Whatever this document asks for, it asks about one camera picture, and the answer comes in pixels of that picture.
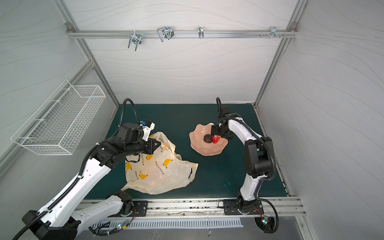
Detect cream banana print plastic bag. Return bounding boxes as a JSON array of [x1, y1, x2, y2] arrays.
[[122, 132, 199, 195]]

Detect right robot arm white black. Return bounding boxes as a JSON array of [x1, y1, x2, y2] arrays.
[[211, 97, 277, 214]]

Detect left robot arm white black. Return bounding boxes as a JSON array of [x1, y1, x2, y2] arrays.
[[13, 120, 161, 240]]

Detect red apple right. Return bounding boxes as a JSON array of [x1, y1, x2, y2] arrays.
[[212, 136, 221, 144]]

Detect dark purple plum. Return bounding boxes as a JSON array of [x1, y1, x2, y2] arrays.
[[203, 134, 213, 144]]

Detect pink wavy fruit plate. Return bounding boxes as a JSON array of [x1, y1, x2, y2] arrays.
[[189, 123, 228, 156]]

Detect green table mat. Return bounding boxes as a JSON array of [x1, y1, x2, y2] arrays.
[[86, 103, 287, 199]]

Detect metal hook clamp left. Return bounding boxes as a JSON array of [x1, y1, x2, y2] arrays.
[[128, 33, 142, 51]]

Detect metal hook clamp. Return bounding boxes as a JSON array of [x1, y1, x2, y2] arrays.
[[157, 26, 175, 42], [128, 33, 142, 51]]

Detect metal hook clamp middle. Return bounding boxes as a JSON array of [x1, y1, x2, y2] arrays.
[[157, 26, 175, 42]]

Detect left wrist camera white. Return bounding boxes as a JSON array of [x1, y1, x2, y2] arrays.
[[141, 120, 155, 141]]

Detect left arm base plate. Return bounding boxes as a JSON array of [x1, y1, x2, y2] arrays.
[[118, 201, 149, 217]]

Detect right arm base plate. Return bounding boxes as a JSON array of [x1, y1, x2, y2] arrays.
[[223, 199, 264, 216]]

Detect right base cable coil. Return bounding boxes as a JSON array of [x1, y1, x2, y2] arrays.
[[254, 197, 280, 234]]

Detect left base cable bundle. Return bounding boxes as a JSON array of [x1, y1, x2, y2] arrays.
[[88, 209, 137, 237]]

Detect white wire basket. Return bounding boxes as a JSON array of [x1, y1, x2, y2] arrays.
[[10, 80, 106, 156]]

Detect metal ring clamp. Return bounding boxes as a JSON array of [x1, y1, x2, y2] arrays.
[[198, 27, 204, 39]]

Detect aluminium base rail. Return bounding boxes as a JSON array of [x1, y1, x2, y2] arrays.
[[136, 197, 307, 219]]

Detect metal bracket clamp right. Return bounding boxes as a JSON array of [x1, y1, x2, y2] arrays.
[[260, 27, 287, 39]]

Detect aluminium crossbar rail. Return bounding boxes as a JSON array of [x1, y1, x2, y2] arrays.
[[67, 29, 299, 39]]

